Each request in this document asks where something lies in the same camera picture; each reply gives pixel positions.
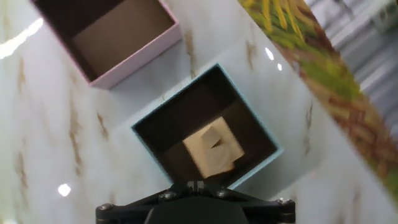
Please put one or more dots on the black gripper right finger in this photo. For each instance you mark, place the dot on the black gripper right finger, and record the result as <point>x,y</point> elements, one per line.
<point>258,208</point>

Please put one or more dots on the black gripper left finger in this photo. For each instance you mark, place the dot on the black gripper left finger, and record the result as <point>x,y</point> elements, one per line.
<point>140,208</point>

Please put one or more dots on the small wooden cube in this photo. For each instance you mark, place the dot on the small wooden cube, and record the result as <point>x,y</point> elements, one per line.
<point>210,135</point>

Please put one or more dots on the light blue cardboard box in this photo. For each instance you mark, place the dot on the light blue cardboard box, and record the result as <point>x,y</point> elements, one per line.
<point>155,137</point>

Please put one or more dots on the pink cardboard box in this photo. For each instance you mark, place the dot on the pink cardboard box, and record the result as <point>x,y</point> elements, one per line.
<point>136,59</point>

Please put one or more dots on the large wooden cube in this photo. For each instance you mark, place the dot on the large wooden cube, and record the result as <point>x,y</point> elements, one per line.
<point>194,149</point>

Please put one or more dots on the white marble pattern sheet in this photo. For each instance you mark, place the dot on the white marble pattern sheet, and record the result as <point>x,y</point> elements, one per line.
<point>62,124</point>

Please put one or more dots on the yellow green painted cloth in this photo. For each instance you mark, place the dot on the yellow green painted cloth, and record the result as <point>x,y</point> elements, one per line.
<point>335,77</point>

